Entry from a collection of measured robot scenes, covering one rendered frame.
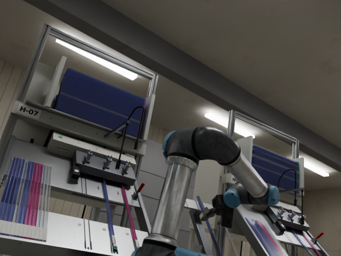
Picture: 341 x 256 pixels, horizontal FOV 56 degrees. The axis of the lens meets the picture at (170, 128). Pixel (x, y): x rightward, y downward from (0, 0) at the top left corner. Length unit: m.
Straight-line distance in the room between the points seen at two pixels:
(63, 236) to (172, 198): 0.50
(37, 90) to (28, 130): 0.25
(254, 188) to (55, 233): 0.77
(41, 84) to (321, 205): 8.91
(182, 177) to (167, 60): 3.07
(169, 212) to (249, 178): 0.34
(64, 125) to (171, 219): 1.02
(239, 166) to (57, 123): 1.07
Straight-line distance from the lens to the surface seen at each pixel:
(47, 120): 1.85
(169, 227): 1.03
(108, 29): 3.76
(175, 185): 1.06
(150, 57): 3.91
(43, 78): 2.10
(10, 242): 1.27
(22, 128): 1.99
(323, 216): 10.02
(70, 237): 1.37
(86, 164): 1.72
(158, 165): 6.53
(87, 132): 1.89
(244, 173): 1.19
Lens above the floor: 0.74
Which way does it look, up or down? 22 degrees up
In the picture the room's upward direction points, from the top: 10 degrees clockwise
